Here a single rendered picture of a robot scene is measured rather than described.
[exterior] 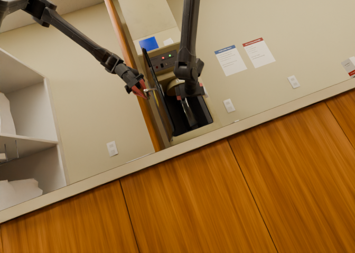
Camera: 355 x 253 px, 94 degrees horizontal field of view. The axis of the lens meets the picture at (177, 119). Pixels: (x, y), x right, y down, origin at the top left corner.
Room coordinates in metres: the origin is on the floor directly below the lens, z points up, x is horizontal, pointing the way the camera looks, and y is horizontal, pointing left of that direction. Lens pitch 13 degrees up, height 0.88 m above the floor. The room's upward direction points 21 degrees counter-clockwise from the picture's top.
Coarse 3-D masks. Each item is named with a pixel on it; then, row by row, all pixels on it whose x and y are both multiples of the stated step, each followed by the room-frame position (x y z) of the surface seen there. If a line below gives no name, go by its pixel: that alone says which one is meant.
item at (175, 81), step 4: (172, 80) 0.98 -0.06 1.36; (176, 80) 0.97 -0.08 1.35; (180, 80) 0.97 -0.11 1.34; (184, 80) 0.98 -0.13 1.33; (168, 84) 1.01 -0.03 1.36; (172, 84) 0.97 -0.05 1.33; (176, 84) 0.96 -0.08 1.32; (168, 88) 1.00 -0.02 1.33; (172, 88) 1.10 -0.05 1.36; (168, 92) 1.07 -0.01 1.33; (172, 92) 1.11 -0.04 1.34
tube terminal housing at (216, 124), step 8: (160, 32) 0.95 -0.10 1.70; (168, 32) 0.95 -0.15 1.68; (176, 32) 0.96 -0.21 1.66; (136, 40) 0.94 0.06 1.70; (160, 40) 0.95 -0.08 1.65; (176, 40) 0.96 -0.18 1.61; (136, 48) 0.94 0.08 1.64; (168, 72) 0.95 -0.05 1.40; (160, 80) 0.94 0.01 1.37; (168, 80) 0.98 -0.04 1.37; (200, 80) 0.96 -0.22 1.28; (208, 104) 0.96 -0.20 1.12; (216, 112) 0.96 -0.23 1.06; (216, 120) 0.96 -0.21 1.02; (200, 128) 0.95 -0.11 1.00; (208, 128) 0.95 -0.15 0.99; (216, 128) 0.96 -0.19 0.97; (176, 136) 0.94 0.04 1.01; (184, 136) 0.94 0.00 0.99; (192, 136) 0.95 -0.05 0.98
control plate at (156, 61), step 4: (168, 52) 0.86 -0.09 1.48; (172, 52) 0.86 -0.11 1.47; (176, 52) 0.87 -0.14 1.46; (156, 56) 0.85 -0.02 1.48; (160, 56) 0.86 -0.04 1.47; (164, 56) 0.86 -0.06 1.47; (168, 56) 0.87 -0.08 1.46; (172, 56) 0.88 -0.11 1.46; (176, 56) 0.89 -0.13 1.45; (148, 60) 0.85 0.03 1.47; (152, 60) 0.86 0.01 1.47; (156, 60) 0.87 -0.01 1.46; (160, 60) 0.87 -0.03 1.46; (164, 60) 0.88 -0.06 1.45; (168, 60) 0.89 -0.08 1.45; (172, 60) 0.89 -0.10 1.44; (176, 60) 0.90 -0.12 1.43; (152, 64) 0.87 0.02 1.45; (156, 64) 0.88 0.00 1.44; (160, 64) 0.89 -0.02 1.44; (164, 64) 0.90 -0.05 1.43; (168, 64) 0.90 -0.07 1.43; (172, 64) 0.91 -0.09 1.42; (160, 68) 0.90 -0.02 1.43; (164, 68) 0.91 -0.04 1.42
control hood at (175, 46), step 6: (162, 48) 0.83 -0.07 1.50; (168, 48) 0.84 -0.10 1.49; (174, 48) 0.85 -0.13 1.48; (138, 54) 0.82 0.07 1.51; (150, 54) 0.84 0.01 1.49; (156, 54) 0.85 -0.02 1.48; (144, 66) 0.87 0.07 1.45; (174, 66) 0.92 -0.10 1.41; (144, 72) 0.89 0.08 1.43; (156, 72) 0.91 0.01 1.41; (162, 72) 0.93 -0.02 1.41
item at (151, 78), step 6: (144, 54) 0.62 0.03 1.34; (144, 60) 0.70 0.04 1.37; (150, 66) 0.62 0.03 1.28; (150, 72) 0.65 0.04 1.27; (150, 78) 0.73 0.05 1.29; (150, 84) 0.84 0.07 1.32; (156, 84) 0.62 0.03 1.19; (156, 90) 0.66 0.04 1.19; (156, 96) 0.74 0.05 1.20; (156, 102) 0.86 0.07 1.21; (162, 102) 0.62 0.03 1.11; (162, 108) 0.69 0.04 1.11; (162, 114) 0.78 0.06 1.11; (168, 114) 0.62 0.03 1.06; (162, 120) 0.90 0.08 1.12; (168, 120) 0.64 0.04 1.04; (168, 126) 0.72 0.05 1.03; (168, 132) 0.81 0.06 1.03
